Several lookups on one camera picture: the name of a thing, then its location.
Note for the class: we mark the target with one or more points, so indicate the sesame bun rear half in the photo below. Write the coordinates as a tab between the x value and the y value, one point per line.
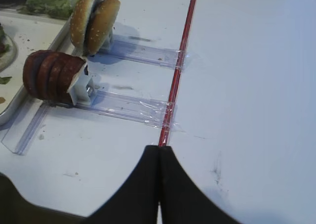
100	28

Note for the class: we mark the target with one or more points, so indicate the small lettuce scrap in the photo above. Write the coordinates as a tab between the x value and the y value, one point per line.
5	80

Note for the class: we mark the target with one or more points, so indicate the red straw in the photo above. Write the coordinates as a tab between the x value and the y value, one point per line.
168	117

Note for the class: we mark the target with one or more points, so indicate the sliced meat patties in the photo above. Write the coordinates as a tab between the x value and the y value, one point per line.
47	74

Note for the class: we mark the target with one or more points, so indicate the sesame bun front half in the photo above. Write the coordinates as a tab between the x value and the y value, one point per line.
79	21

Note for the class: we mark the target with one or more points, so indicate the green lettuce leaf on bun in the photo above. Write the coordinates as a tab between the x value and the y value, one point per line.
4	46

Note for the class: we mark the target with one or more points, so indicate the clear plastic container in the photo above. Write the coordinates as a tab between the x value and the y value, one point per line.
15	5

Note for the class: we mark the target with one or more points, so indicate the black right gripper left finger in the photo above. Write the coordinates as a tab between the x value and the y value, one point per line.
136	201

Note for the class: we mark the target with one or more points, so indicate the green lettuce in container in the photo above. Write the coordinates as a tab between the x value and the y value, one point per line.
58	9

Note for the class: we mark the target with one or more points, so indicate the white pusher block right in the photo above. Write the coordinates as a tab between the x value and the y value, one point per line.
82	88

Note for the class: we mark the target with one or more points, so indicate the metal baking tray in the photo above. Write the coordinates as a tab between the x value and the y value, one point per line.
29	25

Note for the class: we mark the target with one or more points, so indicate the clear meat track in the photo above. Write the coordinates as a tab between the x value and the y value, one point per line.
150	112

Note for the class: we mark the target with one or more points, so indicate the clear rail right of tray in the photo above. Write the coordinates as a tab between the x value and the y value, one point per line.
20	114

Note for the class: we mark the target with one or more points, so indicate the sesame bun half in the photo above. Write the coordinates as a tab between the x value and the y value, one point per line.
100	28
79	21

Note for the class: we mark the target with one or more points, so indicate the clear bun track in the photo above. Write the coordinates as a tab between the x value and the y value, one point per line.
132	48

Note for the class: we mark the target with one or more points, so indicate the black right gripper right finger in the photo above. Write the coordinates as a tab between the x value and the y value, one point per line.
181	201

